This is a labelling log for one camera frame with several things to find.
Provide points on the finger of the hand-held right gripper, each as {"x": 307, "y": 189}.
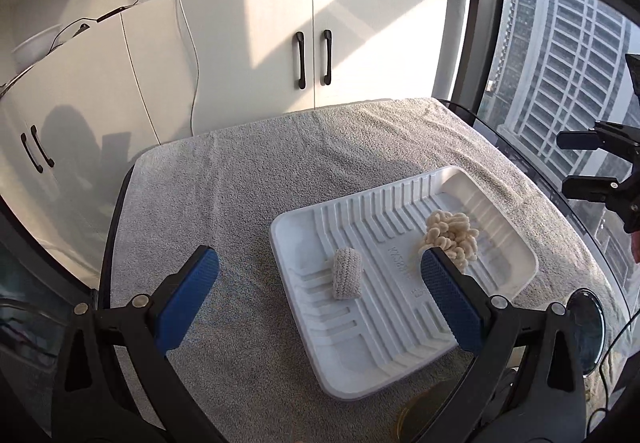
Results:
{"x": 577, "y": 140}
{"x": 590, "y": 187}

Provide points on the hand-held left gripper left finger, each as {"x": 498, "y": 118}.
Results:
{"x": 187, "y": 298}

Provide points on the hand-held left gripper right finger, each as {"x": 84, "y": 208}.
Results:
{"x": 450, "y": 298}

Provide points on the white ribbed plastic tray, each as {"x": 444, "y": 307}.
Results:
{"x": 380, "y": 243}

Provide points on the beige knitted roll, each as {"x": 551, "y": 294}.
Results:
{"x": 346, "y": 273}

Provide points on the person's right hand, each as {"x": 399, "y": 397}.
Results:
{"x": 636, "y": 248}

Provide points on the grey towel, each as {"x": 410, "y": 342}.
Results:
{"x": 225, "y": 203}

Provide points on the white mug with chrome lid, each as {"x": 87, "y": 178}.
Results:
{"x": 582, "y": 325}

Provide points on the white cabinet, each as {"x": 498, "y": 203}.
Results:
{"x": 240, "y": 33}

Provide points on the small dark device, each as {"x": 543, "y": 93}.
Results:
{"x": 80, "y": 28}

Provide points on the black phone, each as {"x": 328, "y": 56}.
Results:
{"x": 112, "y": 14}

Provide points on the black window frame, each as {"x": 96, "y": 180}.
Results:
{"x": 487, "y": 23}

